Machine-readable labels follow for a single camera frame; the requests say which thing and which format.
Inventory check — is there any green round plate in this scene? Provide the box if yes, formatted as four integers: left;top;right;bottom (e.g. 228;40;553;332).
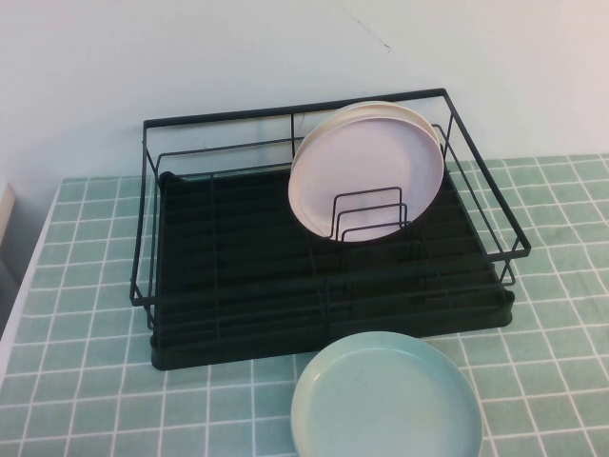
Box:
290;331;483;457

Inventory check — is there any pink round plate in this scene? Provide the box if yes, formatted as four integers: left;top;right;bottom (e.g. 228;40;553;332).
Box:
287;115;442;244

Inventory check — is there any cream round plate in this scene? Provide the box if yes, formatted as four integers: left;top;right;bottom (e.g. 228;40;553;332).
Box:
304;101;438;144

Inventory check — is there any black plastic drip tray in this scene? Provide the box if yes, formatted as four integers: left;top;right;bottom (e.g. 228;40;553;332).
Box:
149;170;516;371

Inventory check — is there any green checkered tablecloth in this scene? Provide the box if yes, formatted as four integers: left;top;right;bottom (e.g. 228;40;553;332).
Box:
0;151;609;457

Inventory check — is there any black wire dish rack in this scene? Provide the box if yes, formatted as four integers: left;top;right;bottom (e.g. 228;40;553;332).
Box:
128;87;532;334

